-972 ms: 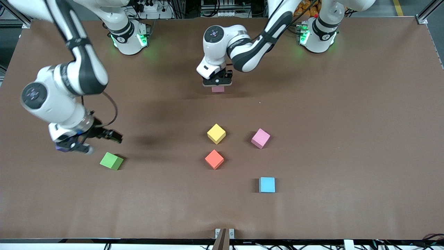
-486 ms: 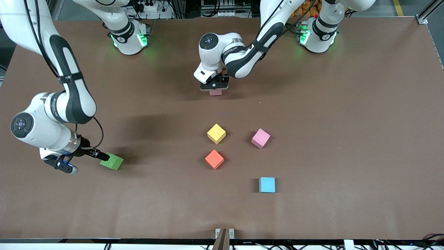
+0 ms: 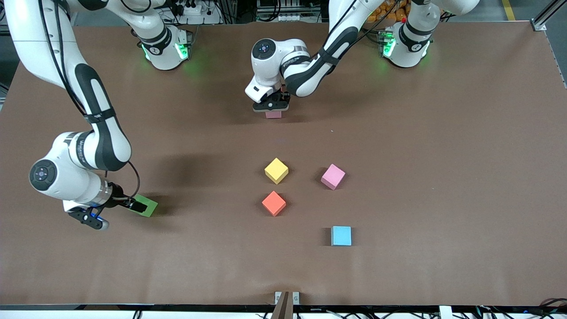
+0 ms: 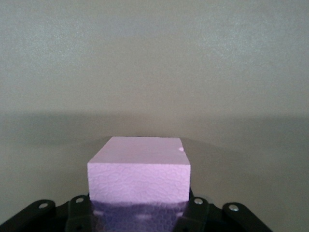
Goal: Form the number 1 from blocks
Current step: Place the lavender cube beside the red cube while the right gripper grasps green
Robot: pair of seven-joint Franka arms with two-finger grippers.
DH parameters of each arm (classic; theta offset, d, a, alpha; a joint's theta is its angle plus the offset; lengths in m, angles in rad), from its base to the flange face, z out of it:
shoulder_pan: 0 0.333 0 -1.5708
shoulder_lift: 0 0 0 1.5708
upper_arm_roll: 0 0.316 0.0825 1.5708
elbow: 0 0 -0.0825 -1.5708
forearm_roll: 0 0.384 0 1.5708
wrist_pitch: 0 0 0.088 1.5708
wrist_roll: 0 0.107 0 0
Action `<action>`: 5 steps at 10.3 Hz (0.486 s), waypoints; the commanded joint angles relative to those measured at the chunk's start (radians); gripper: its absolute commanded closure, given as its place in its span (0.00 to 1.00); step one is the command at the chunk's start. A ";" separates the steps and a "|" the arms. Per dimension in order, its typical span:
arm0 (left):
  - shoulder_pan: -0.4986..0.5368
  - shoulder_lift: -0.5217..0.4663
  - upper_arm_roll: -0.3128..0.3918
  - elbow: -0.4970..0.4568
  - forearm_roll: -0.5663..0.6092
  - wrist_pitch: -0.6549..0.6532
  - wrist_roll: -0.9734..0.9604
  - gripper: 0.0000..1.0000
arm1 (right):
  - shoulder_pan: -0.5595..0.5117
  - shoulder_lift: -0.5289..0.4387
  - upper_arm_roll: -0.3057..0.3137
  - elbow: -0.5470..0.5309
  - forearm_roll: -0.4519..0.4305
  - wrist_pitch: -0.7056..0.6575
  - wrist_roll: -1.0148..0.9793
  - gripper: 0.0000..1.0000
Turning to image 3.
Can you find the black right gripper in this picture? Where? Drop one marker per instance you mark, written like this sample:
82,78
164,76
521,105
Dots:
118,192

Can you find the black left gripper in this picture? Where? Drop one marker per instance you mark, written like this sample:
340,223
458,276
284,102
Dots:
281,98

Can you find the pink foam block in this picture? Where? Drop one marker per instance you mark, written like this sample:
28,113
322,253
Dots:
332,176
273,115

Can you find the green foam block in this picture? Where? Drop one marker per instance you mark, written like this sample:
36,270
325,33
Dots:
151,206

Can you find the yellow foam block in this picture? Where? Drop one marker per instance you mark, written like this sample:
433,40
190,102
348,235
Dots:
276,170

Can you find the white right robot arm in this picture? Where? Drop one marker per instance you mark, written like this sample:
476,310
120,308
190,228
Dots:
102,141

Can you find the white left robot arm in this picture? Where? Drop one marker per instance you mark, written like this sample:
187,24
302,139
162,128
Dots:
310,71

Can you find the orange foam block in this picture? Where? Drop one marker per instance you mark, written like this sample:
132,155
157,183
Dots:
273,203

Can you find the white power strip with plugs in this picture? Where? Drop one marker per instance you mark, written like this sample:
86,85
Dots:
195,9

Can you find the light blue foam block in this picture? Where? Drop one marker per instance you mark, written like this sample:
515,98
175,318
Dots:
341,235

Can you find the bag of orange objects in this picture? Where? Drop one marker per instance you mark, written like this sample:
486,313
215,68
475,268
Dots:
390,11

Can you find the small white block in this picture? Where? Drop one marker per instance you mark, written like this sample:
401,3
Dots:
445,312

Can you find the brown camera pole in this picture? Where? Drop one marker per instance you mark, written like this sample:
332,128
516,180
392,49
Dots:
282,308

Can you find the small metal bracket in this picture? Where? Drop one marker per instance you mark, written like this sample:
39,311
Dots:
296,297

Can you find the aluminium frame profile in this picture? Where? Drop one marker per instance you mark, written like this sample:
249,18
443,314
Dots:
547,15

